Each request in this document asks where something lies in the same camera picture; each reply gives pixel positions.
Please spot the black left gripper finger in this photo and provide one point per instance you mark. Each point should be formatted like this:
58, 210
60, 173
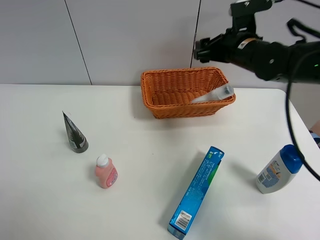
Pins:
201, 44

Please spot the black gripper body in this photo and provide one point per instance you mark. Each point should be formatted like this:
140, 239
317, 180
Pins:
241, 48

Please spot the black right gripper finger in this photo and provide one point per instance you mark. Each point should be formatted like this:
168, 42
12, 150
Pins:
204, 56

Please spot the clear plastic bottle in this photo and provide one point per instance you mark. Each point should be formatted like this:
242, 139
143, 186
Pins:
218, 94

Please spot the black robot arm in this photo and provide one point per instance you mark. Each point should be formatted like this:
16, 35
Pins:
269, 61

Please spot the orange wicker basket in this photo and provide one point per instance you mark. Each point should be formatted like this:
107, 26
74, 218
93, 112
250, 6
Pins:
168, 93

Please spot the blue toothpaste box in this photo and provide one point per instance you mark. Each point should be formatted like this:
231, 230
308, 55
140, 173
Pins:
190, 203

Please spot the white blue-capped shampoo bottle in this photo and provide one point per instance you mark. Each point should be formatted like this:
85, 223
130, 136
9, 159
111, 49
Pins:
280, 171

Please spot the dark green upright tube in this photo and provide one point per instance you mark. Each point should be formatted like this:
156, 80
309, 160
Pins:
77, 140

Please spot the pink lotion bottle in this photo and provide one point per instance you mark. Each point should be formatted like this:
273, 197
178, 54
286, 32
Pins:
105, 171

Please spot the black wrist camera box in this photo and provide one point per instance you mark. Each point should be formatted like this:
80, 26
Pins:
243, 14

